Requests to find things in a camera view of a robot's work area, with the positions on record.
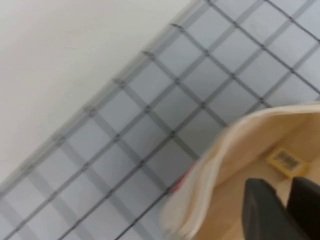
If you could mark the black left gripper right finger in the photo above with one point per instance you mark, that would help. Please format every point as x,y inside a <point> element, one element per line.
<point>305,205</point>

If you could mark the cream canvas pencil case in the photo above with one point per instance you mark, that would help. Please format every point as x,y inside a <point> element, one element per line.
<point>232,160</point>

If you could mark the small yellow eraser with barcode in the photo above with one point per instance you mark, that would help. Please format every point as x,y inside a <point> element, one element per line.
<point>287,161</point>

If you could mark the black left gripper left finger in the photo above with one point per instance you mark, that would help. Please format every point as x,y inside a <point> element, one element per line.
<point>262,212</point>

